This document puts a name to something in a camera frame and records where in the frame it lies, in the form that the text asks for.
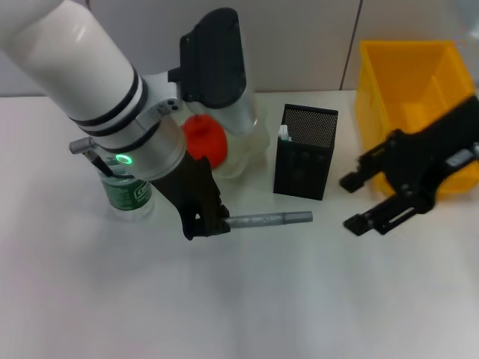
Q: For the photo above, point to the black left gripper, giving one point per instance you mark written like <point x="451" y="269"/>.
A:
<point x="191" y="187"/>

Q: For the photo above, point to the grey marker pen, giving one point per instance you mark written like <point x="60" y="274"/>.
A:
<point x="269" y="220"/>

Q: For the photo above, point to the green glass fruit plate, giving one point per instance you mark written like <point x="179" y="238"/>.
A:
<point x="247" y="149"/>

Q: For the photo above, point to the yellow plastic bin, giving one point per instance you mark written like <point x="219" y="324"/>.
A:
<point x="393" y="75"/>

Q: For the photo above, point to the clear water bottle green label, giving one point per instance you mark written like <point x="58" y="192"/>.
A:
<point x="127" y="198"/>

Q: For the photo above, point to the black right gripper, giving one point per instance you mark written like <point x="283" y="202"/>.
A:
<point x="430" y="157"/>

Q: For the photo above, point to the black mesh pen holder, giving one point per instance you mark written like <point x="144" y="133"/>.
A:
<point x="303" y="168"/>

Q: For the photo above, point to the left wrist camera housing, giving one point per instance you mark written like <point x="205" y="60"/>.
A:
<point x="213" y="67"/>

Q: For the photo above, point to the orange toy fruit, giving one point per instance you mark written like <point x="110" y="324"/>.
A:
<point x="206" y="142"/>

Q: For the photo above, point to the mint green pen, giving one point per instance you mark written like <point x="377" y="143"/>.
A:
<point x="284" y="132"/>

